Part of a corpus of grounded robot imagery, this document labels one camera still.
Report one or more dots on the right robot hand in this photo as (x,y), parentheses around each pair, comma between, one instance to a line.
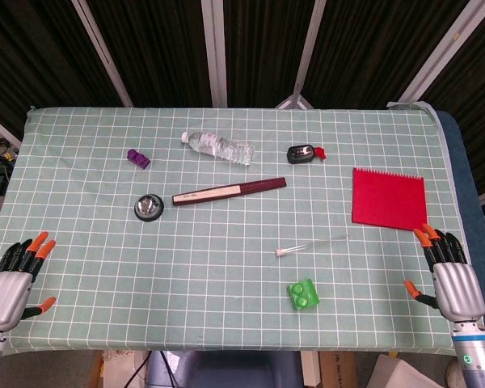
(456,287)

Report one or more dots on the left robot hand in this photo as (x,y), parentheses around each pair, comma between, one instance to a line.
(6,285)

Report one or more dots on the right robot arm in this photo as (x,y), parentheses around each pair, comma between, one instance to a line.
(475,355)

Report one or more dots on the silver call bell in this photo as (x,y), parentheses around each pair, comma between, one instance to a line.
(148,207)

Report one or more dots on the white paper sheet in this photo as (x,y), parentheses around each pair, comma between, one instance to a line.
(396,374)

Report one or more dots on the red spiral notebook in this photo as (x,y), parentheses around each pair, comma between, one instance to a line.
(389,199)

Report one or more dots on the cardboard box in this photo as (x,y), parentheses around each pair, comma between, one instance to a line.
(339,369)

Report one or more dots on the green toy building block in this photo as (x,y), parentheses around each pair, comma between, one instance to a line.
(303,295)

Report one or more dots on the purple toy block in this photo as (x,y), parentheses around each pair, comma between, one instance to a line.
(138,158)

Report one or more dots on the black device with red clip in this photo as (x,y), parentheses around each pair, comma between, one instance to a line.
(303,154)

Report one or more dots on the green checkered tablecloth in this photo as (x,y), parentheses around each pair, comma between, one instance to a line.
(210,242)

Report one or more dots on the dark red long box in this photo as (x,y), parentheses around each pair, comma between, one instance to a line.
(229,191)

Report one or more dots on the clear plastic water bottle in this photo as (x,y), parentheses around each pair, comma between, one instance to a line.
(220,147)

